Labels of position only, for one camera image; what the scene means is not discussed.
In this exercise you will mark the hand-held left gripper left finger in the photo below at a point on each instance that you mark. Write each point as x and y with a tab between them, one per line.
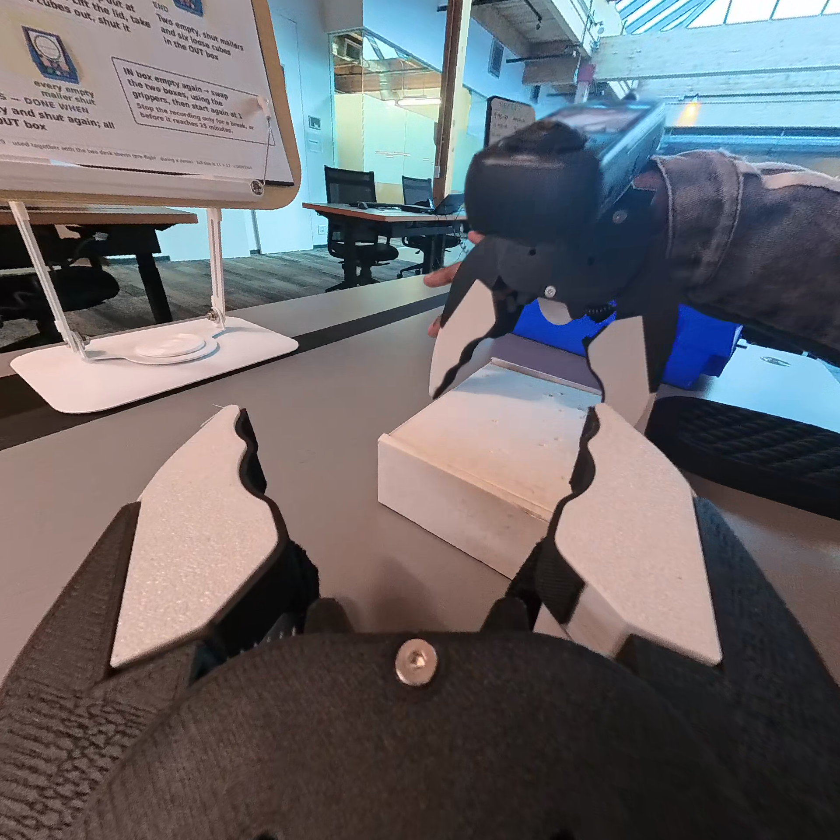
197	538

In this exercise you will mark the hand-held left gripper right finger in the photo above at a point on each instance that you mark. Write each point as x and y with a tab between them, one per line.
630	538

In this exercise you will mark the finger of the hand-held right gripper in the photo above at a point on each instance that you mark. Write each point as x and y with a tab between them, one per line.
623	367
469	321

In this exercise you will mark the white cardboard mailer box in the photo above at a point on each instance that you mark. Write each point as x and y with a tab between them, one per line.
499	426

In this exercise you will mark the person's right forearm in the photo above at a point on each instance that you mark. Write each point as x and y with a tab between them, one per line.
754	249

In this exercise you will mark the wood top office desk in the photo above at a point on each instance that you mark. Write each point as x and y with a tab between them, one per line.
98	216
367	210

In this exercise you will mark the grey desk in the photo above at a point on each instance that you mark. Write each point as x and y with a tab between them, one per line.
341	407

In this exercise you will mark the person's right hand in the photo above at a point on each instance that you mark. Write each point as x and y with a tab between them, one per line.
446	275

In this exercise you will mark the whiteboard on stand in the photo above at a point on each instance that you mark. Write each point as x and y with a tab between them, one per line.
508	121

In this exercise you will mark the blue plastic bin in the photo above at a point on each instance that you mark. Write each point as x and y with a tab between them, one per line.
695	354

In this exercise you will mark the black laptop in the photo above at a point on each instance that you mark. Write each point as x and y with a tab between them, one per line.
449	203

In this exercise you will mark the black office chair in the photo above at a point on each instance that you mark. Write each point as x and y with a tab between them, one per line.
65	289
417	190
348	187

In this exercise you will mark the wooden pillar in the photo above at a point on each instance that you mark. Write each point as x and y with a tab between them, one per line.
453	98

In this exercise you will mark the black wrist rest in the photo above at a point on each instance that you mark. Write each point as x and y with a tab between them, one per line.
754	453

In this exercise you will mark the instruction sheet on stand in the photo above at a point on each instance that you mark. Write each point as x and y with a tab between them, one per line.
281	98

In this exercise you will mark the printed instruction sheet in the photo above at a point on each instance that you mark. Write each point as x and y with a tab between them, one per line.
98	98

